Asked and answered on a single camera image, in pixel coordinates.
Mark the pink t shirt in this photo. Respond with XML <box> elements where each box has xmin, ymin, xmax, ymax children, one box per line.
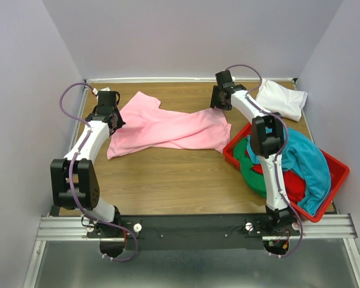
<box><xmin>106</xmin><ymin>92</ymin><xmax>232</xmax><ymax>160</ymax></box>

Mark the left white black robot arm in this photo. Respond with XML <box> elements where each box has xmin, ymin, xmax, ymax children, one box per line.
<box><xmin>50</xmin><ymin>89</ymin><xmax>125</xmax><ymax>237</ymax></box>

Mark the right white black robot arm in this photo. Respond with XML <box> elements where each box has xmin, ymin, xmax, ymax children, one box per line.
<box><xmin>211</xmin><ymin>85</ymin><xmax>294</xmax><ymax>235</ymax></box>

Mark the folded white t shirt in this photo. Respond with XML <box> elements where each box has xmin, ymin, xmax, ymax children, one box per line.
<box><xmin>256</xmin><ymin>79</ymin><xmax>308</xmax><ymax>122</ymax></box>

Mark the green t shirt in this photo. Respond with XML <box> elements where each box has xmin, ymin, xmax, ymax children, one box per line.
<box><xmin>233</xmin><ymin>136</ymin><xmax>266</xmax><ymax>198</ymax></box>

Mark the blue t shirt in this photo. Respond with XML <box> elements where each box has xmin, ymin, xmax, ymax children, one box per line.
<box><xmin>245</xmin><ymin>127</ymin><xmax>332</xmax><ymax>217</ymax></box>

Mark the red t shirt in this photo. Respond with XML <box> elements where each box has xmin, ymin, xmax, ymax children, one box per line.
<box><xmin>249</xmin><ymin>164</ymin><xmax>306</xmax><ymax>204</ymax></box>

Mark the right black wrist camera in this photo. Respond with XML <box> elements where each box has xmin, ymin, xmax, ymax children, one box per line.
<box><xmin>215</xmin><ymin>70</ymin><xmax>235</xmax><ymax>89</ymax></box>

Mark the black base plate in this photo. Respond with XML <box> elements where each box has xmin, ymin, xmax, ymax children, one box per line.
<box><xmin>86</xmin><ymin>213</ymin><xmax>300</xmax><ymax>257</ymax></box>

